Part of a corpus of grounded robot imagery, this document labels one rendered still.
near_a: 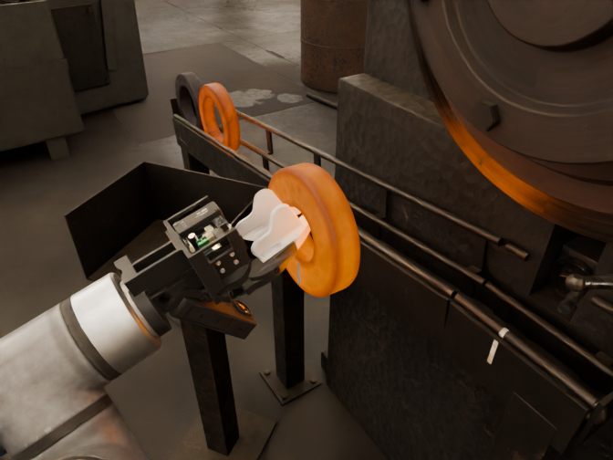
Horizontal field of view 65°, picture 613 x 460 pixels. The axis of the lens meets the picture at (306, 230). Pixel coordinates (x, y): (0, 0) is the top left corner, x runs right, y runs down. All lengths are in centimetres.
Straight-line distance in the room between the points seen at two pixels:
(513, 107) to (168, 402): 122
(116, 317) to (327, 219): 22
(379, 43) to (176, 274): 56
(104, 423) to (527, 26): 47
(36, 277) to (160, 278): 154
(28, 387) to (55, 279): 148
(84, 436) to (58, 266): 155
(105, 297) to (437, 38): 37
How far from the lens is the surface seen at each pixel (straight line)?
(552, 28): 38
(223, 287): 49
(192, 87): 138
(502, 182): 54
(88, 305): 48
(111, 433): 50
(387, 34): 86
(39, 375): 48
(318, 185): 49
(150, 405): 145
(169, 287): 49
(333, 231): 48
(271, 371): 144
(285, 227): 50
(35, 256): 211
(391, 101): 79
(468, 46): 44
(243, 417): 137
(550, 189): 49
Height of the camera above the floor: 115
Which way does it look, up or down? 36 degrees down
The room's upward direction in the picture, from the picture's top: straight up
